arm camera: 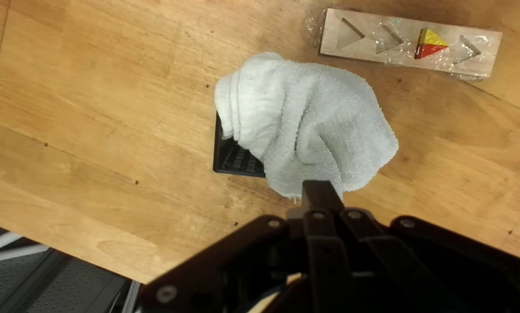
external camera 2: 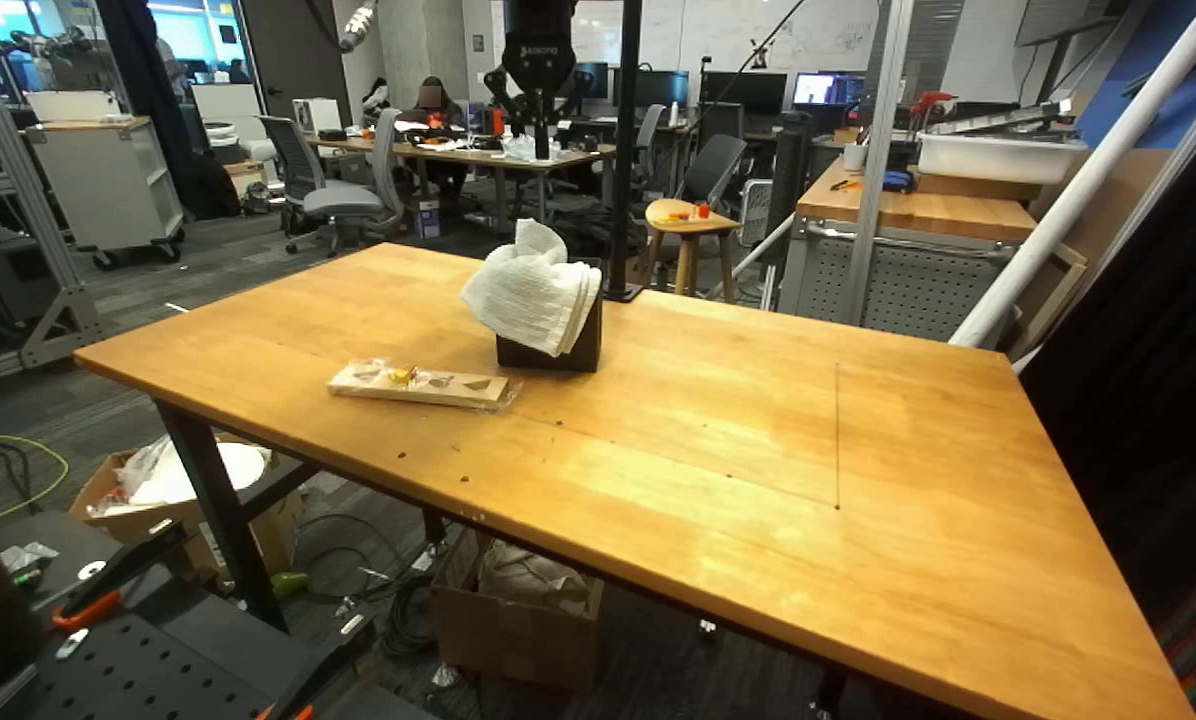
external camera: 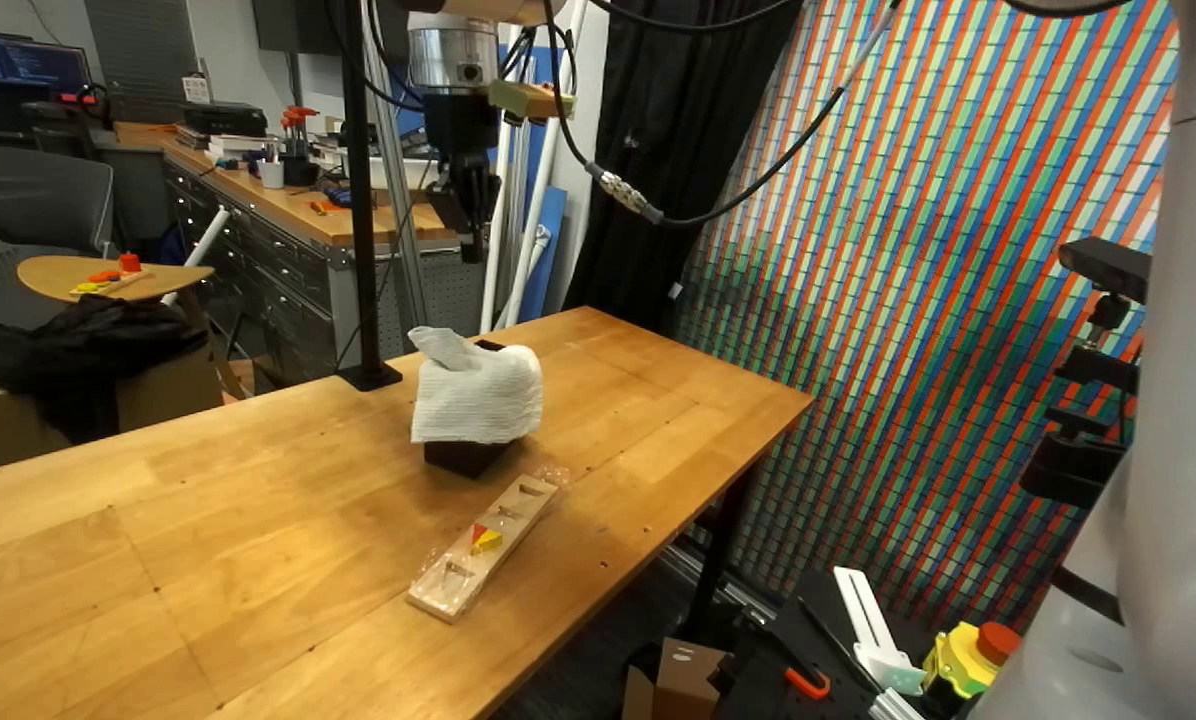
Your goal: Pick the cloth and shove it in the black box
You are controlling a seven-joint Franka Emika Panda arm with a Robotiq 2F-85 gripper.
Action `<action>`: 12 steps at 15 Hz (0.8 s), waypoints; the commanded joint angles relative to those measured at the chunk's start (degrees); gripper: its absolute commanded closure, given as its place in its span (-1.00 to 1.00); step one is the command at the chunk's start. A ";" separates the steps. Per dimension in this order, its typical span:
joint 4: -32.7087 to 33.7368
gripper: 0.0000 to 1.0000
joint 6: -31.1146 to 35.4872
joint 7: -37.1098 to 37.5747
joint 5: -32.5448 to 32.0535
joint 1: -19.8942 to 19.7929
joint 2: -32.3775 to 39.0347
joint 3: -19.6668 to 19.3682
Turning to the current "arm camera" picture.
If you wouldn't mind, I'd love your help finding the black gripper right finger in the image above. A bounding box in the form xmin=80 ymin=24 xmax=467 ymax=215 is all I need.
xmin=331 ymin=206 xmax=520 ymax=313

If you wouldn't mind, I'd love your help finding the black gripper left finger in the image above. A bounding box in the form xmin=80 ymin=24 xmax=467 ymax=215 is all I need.
xmin=138 ymin=179 xmax=354 ymax=313

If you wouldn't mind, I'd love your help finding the white terry cloth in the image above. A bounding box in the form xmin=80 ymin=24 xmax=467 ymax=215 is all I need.
xmin=214 ymin=50 xmax=400 ymax=201

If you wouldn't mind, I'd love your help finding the black perforated box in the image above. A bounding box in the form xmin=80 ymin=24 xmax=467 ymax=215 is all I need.
xmin=213 ymin=111 xmax=268 ymax=179

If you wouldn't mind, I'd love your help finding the wooden shape puzzle board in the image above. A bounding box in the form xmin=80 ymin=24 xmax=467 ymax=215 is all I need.
xmin=319 ymin=6 xmax=505 ymax=81

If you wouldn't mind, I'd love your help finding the red yellow triangle block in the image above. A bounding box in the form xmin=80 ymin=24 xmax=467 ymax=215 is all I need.
xmin=413 ymin=26 xmax=451 ymax=60

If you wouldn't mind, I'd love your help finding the black perforated panel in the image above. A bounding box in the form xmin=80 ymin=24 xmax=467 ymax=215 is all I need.
xmin=0 ymin=245 xmax=136 ymax=313

